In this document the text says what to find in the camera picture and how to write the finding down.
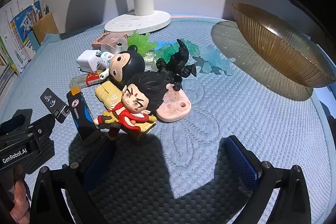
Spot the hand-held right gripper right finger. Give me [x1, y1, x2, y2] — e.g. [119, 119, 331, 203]
[222, 135, 319, 224]

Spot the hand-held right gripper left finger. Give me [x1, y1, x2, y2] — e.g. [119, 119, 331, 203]
[29, 131, 118, 224]

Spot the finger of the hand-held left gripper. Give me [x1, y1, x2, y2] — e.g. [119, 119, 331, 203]
[29, 114, 57, 140]
[0, 114, 26, 136]

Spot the small black box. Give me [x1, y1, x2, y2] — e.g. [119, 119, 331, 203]
[40, 88, 70, 124]

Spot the dark blue battery pack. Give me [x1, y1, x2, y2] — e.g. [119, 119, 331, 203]
[66, 88, 100, 142]

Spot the red small packet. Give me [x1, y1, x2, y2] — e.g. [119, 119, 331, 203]
[70, 69, 109, 89]

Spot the cream rectangular block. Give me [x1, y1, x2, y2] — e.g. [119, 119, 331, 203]
[94, 80, 157, 141]

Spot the red robed black-haired figurine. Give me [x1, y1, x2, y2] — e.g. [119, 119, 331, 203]
[97, 71, 168, 139]

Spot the white charger plug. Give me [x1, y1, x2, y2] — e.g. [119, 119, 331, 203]
[77, 50, 101, 72]

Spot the pink and red packet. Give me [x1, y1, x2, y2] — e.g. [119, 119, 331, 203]
[155, 83, 192, 122]

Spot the white small packet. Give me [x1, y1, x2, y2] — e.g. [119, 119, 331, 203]
[95, 50, 116, 80]

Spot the pink toy box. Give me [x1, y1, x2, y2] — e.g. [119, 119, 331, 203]
[91, 32, 129, 55]

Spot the black hooded doll figurine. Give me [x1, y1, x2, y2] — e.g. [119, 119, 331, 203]
[109, 45, 145, 83]

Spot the small clear glass bottle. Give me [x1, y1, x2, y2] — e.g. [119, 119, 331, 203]
[143, 52, 158, 72]

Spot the black dragon toy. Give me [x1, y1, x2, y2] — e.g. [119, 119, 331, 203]
[155, 38, 197, 91]

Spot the amber ribbed glass bowl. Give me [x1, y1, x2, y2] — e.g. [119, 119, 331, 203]
[232, 2, 336, 88]

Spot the light green crystal toy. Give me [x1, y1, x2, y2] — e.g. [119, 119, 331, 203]
[128, 30, 160, 55]

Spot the teal green crystal toy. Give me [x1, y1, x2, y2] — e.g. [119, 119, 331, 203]
[157, 40, 202, 63]

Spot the person's left hand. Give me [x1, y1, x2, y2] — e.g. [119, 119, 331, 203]
[10, 179, 31, 224]

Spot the blue printed booklet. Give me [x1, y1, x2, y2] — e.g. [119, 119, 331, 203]
[12, 10, 40, 62]

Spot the brown cardboard box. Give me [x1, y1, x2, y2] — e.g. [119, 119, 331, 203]
[31, 13, 59, 46]

